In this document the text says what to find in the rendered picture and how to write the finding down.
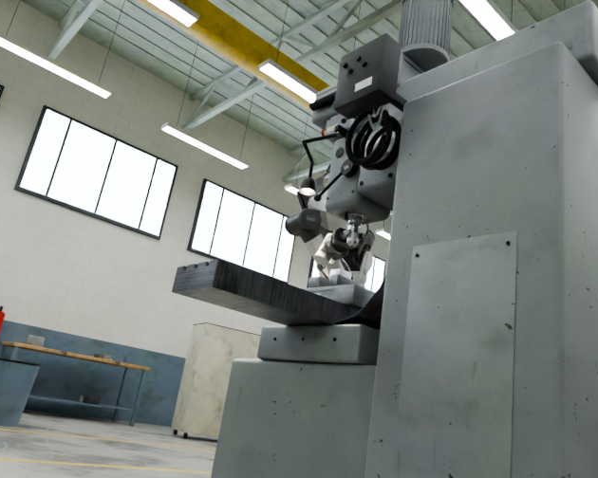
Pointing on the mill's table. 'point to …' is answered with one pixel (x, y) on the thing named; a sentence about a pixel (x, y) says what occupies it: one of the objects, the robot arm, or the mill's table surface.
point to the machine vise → (345, 291)
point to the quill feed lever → (340, 175)
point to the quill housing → (338, 197)
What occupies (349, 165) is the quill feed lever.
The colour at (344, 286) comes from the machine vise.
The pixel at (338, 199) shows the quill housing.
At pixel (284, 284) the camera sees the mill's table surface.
